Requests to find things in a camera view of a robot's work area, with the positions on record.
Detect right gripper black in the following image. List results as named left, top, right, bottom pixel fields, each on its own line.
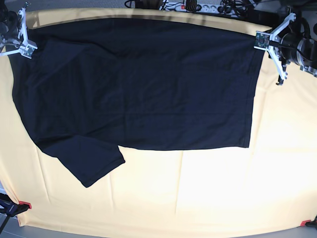
left=0, top=1, right=30, bottom=56

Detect red-black table clamp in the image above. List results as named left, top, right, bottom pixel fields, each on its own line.
left=300, top=216, right=317, bottom=229
left=0, top=193, right=32, bottom=233

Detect dark navy T-shirt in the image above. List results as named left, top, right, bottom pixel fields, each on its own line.
left=9, top=18, right=264, bottom=187

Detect yellow table cloth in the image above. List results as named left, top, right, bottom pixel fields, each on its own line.
left=0, top=8, right=317, bottom=238

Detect right red-black table clamp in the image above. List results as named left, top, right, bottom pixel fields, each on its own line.
left=300, top=216, right=317, bottom=229

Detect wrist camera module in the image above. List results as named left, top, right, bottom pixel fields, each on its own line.
left=20, top=44, right=38, bottom=59
left=254, top=31, right=270, bottom=51

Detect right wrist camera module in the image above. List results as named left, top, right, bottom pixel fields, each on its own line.
left=20, top=44, right=38, bottom=59

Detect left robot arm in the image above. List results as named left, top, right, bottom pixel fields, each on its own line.
left=264, top=11, right=317, bottom=85

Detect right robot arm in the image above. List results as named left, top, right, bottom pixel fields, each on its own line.
left=0, top=0, right=37, bottom=59

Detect white power strip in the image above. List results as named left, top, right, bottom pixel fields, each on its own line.
left=160, top=0, right=247, bottom=15

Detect left red-black table clamp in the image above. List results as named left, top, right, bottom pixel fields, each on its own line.
left=0, top=193, right=32, bottom=233

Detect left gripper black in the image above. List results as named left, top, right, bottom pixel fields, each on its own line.
left=267, top=13, right=307, bottom=86

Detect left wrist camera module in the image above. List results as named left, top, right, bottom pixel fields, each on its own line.
left=254, top=31, right=270, bottom=51

